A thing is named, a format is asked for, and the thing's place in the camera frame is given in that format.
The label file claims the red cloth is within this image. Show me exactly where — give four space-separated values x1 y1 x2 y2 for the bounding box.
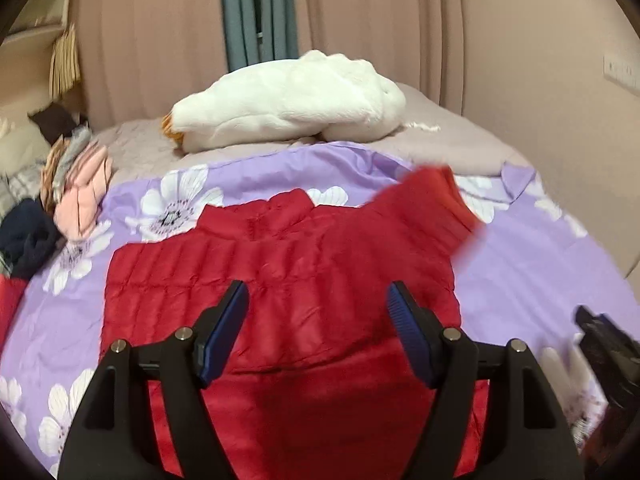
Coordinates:
0 275 28 351

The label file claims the beige quilted bed cover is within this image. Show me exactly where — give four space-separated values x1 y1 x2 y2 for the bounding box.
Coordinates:
97 82 531 186

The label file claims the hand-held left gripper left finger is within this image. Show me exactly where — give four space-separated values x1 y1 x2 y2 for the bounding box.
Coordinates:
57 281 249 480

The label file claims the pink curtain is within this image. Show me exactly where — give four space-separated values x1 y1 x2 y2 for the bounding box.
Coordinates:
70 0 466 133

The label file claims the red down jacket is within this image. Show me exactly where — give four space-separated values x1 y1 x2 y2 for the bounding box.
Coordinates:
100 165 488 480

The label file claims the grey folded garment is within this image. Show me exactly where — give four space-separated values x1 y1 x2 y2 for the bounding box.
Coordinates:
50 127 93 196

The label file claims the pink folded garment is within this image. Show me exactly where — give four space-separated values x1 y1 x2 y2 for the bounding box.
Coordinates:
54 145 113 241

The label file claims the beige pillow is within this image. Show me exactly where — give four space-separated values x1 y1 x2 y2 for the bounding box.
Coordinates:
0 117 51 176

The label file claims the tan woven straw item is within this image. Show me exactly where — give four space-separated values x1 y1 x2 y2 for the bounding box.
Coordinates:
50 25 81 98

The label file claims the tan patterned garment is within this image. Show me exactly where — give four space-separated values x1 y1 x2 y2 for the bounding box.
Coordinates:
42 137 71 211

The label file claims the white plush goose toy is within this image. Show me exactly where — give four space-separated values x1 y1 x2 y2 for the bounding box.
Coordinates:
161 50 441 153

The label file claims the white wall power strip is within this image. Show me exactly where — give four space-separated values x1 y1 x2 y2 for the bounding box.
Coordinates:
602 52 640 86

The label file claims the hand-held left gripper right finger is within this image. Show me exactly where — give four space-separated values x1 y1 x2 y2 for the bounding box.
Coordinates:
387 281 585 480

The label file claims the plaid cloth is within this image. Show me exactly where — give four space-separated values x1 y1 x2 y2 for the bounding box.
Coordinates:
0 160 48 216

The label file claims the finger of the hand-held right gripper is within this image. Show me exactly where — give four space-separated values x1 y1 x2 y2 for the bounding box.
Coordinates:
574 305 631 356

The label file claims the dark brown cloth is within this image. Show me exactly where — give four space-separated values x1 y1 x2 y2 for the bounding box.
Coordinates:
30 102 88 143

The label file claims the purple floral bedsheet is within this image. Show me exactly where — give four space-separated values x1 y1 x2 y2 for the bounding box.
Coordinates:
0 141 640 480

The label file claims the teal curtain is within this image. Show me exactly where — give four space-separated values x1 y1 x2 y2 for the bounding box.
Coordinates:
220 0 301 73

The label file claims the navy dark garment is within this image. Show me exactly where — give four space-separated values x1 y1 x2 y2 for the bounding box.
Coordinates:
0 197 63 281

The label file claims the beige shelf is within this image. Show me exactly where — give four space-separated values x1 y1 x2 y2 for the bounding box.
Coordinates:
0 0 76 46

